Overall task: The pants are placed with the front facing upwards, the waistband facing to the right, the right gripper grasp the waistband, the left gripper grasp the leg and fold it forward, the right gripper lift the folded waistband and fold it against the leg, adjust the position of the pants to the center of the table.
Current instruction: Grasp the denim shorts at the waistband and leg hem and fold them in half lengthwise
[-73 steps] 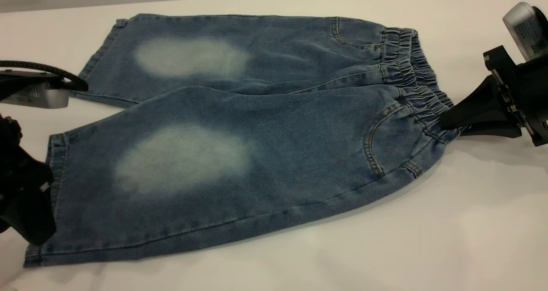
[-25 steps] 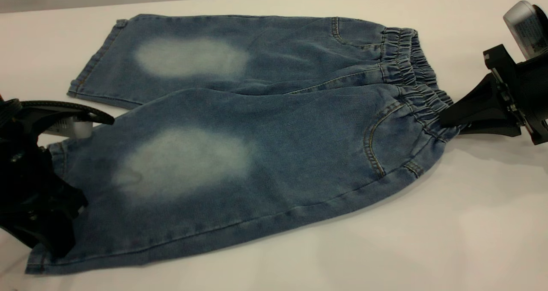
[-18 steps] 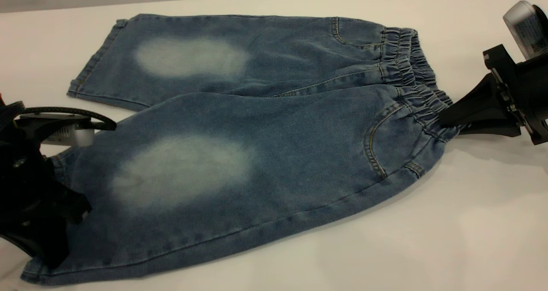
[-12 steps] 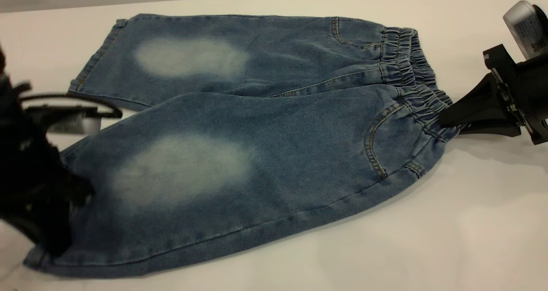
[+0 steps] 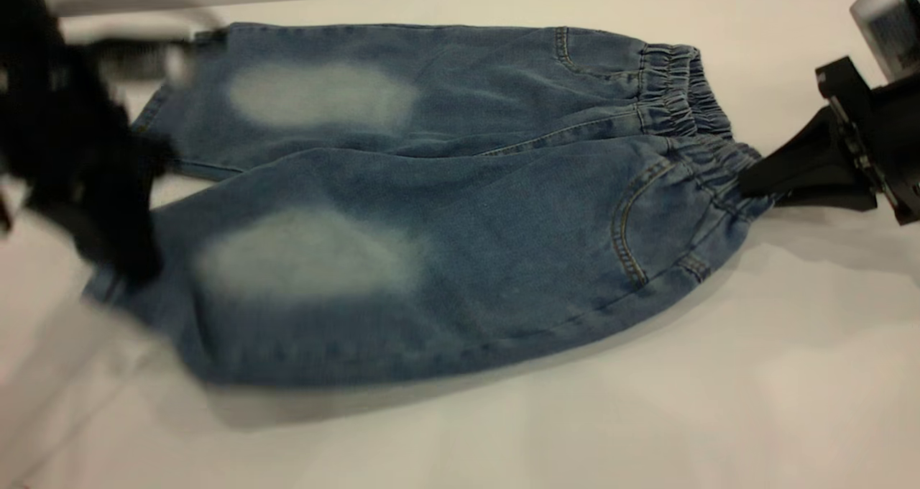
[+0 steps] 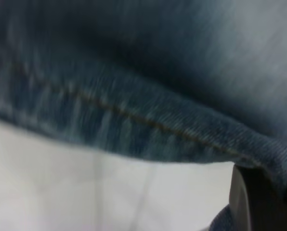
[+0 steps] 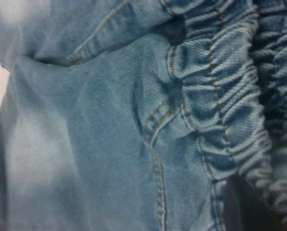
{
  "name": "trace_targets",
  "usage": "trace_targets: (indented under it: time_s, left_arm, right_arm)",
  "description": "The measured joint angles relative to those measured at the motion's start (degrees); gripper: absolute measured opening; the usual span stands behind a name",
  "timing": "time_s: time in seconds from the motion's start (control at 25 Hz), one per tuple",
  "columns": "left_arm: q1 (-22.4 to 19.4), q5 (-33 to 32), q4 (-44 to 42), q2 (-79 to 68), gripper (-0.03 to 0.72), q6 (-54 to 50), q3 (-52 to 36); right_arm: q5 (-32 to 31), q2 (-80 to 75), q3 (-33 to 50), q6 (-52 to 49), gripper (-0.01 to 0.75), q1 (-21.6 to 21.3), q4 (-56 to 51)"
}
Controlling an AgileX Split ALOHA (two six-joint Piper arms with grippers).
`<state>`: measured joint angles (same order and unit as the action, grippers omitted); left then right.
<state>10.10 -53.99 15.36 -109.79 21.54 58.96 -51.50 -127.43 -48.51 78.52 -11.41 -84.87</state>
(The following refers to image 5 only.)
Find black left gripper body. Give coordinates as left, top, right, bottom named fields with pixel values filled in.
left=0, top=40, right=173, bottom=220

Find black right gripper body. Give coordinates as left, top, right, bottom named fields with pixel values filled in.
left=816, top=56, right=920, bottom=225

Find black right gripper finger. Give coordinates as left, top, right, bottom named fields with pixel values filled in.
left=738, top=108, right=865, bottom=199
left=775, top=190, right=878, bottom=211

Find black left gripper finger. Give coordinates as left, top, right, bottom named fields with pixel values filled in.
left=43, top=205, right=163, bottom=283

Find blue faded denim pants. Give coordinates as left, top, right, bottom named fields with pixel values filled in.
left=83, top=23, right=776, bottom=389

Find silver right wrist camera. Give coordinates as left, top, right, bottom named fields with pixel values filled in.
left=850, top=0, right=920, bottom=83

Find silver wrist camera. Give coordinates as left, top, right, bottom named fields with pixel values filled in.
left=65, top=14, right=224, bottom=87
left=850, top=0, right=920, bottom=83

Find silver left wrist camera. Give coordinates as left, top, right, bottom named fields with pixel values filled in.
left=65, top=14, right=224, bottom=87

